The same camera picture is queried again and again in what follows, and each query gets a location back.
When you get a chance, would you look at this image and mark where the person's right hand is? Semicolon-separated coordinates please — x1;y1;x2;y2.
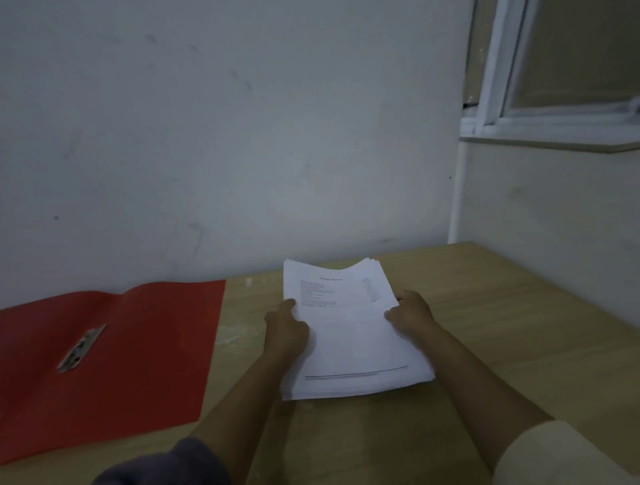
384;289;439;338

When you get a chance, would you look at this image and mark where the metal folder fastener clip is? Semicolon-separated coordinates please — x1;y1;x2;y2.
56;324;107;374

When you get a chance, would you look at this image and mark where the stack of white printed papers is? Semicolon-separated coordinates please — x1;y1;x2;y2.
280;258;435;401

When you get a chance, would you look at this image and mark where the white window frame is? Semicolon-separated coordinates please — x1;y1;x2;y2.
459;0;640;153

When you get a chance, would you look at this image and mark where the person's left forearm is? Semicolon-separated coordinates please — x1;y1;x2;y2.
187;347;297;485

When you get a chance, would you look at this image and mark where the person's left hand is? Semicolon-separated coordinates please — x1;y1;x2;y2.
263;299;311;362

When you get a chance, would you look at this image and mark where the red file folder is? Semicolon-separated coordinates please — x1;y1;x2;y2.
0;279;227;466

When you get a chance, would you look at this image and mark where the person's right forearm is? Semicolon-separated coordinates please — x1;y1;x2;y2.
409;322;553;473

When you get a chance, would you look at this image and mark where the white corner pipe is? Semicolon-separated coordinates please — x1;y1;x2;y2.
447;142;469;245

